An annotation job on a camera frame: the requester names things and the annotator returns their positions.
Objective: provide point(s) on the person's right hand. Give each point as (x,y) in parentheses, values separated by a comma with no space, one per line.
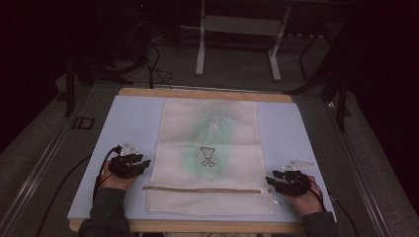
(309,202)

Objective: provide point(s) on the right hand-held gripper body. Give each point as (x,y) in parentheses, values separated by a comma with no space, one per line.
(296,186)

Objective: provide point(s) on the metal floor rail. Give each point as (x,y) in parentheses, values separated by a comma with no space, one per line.
(362,184)
(29,184)

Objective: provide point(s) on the white metal stand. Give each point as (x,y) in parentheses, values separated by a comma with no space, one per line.
(242,24)

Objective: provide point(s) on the white table mat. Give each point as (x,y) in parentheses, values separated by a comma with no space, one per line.
(283,131)

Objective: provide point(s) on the black tripod stand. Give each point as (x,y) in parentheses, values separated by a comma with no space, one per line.
(332,85)
(85,75)

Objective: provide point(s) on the cream cloth bag with zipper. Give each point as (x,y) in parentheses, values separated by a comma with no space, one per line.
(210,164)

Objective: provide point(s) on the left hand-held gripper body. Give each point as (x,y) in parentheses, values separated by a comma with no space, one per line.
(120,169)

